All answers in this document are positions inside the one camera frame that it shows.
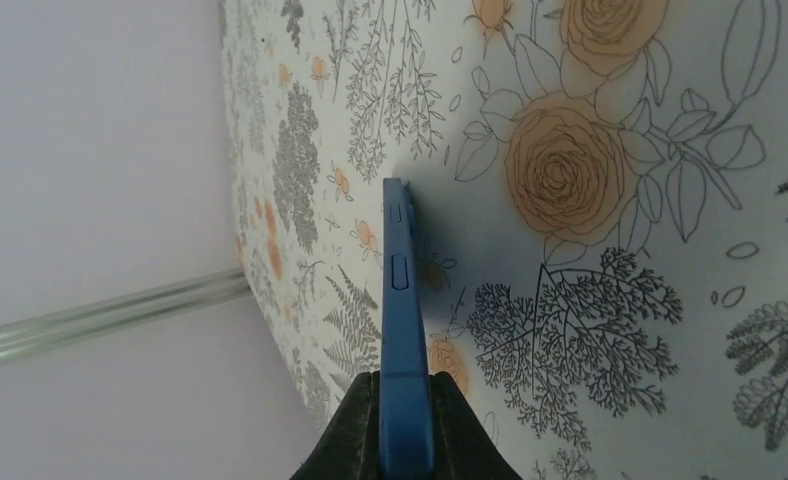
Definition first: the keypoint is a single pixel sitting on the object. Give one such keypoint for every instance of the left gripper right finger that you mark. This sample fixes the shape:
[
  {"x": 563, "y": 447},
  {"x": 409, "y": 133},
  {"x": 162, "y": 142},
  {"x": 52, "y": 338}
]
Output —
[{"x": 462, "y": 448}]

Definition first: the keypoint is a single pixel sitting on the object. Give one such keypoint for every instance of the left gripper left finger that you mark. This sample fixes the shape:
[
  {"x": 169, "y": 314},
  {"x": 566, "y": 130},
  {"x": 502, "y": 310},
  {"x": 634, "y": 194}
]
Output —
[{"x": 349, "y": 446}]

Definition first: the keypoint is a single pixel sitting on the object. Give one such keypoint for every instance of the black phone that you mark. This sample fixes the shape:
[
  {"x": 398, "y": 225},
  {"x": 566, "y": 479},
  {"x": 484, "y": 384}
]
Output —
[{"x": 406, "y": 440}]

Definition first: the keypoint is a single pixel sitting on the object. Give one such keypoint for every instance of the floral patterned table mat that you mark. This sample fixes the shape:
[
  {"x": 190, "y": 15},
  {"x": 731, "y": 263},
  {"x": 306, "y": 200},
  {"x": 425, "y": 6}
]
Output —
[{"x": 600, "y": 191}]

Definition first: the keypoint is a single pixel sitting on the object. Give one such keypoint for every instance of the aluminium rail frame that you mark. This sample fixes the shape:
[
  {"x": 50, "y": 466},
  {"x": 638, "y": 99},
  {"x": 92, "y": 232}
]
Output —
[{"x": 55, "y": 330}]

